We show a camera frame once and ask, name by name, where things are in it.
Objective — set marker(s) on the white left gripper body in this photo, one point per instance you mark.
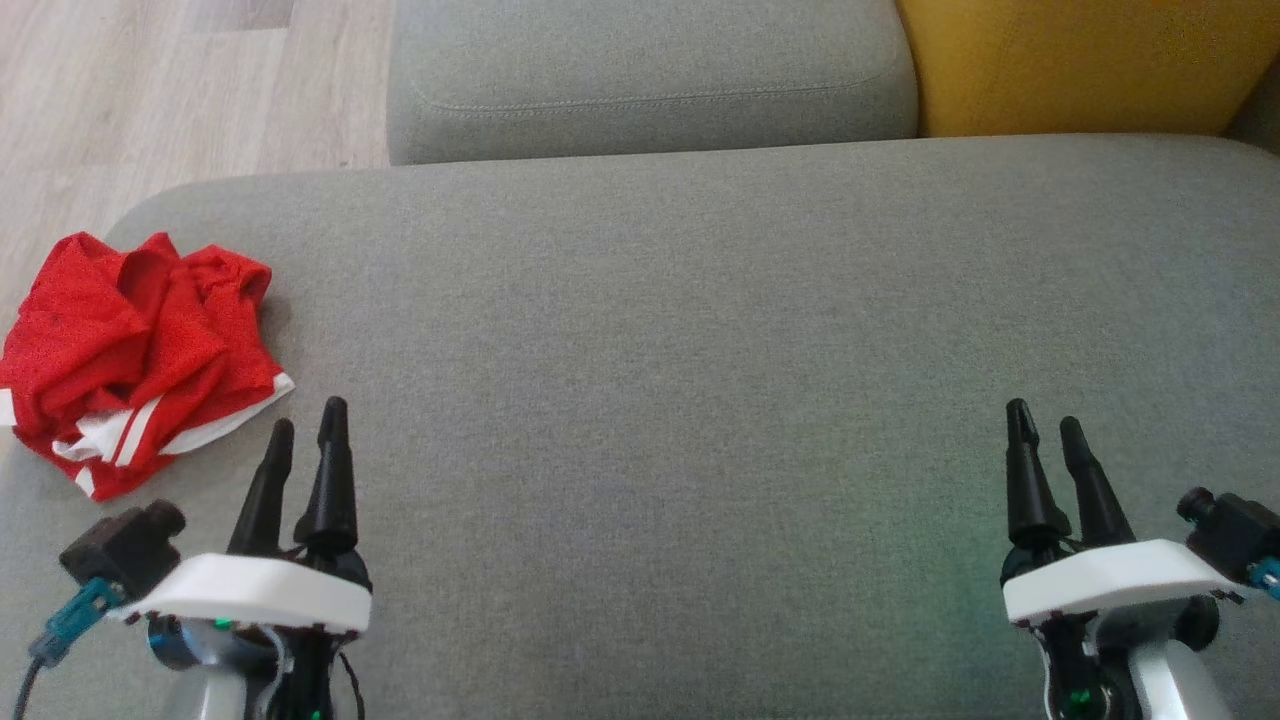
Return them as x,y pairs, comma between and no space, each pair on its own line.
260,595

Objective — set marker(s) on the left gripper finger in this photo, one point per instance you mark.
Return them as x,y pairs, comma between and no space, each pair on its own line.
265,500
330,490

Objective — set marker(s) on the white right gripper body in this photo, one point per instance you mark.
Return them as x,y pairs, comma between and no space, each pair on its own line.
1110,585

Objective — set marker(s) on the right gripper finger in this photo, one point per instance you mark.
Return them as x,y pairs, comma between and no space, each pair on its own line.
1095,500
1027,480

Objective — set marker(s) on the red jersey shirt white sleeves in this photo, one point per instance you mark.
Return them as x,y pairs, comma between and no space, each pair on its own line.
190,360

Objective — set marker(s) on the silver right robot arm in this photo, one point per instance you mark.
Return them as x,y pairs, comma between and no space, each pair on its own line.
1170,690

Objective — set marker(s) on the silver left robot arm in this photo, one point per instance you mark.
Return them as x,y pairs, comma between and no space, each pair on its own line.
205,698

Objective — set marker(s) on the large grey sofa seat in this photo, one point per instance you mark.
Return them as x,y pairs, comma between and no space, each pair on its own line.
680,400

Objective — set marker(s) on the yellow sofa backrest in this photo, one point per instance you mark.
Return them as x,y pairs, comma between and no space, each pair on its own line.
1070,60

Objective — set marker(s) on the grey sofa seat cushion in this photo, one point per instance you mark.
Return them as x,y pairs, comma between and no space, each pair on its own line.
650,70

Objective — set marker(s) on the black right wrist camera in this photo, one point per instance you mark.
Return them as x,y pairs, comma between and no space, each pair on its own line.
1235,530

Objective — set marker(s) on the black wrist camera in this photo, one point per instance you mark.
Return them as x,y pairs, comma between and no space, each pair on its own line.
125,548
1235,530

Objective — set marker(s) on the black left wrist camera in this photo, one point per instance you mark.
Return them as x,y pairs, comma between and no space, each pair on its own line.
125,548

